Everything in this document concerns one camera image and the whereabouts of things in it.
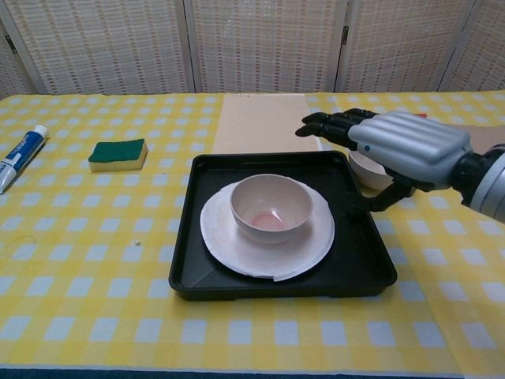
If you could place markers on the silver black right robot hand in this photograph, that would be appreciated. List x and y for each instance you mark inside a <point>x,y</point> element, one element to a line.
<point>414,150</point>

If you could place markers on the beige spiral notepad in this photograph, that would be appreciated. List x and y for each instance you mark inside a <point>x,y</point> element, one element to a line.
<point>260,122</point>

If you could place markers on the green and yellow sponge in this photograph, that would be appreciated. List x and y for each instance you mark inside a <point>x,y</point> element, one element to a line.
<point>118,156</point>

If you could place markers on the woven folding screen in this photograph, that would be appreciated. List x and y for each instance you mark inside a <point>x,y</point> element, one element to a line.
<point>256,43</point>

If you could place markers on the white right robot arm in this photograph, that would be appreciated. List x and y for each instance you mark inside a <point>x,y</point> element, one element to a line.
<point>491,181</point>

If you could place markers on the plain beige bowl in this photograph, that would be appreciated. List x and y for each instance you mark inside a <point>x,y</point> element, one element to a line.
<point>369,173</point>

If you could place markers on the beige bowl with pink stain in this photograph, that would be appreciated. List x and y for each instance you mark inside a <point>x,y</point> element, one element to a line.
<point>268,209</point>

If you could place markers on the yellow checked tablecloth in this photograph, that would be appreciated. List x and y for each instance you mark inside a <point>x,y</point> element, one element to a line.
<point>118,316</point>

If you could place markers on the blue white toothpaste tube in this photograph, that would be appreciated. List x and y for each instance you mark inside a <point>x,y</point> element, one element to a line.
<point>17,156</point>

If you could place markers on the white paper plate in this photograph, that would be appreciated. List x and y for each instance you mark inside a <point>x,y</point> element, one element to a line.
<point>221,241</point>

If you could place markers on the brown spiral notebook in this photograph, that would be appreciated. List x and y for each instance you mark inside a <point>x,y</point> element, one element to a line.
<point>487,136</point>

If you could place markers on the black plastic tray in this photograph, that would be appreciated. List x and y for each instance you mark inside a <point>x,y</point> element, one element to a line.
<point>355,252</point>

